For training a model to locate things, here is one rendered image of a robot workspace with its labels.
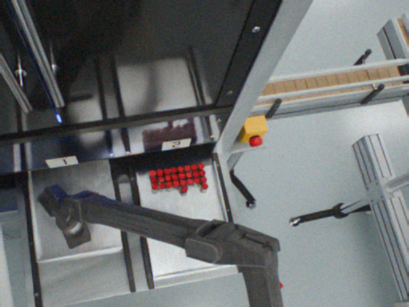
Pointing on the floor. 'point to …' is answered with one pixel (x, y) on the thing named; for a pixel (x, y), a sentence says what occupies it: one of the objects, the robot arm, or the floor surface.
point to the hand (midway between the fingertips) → (78, 234)
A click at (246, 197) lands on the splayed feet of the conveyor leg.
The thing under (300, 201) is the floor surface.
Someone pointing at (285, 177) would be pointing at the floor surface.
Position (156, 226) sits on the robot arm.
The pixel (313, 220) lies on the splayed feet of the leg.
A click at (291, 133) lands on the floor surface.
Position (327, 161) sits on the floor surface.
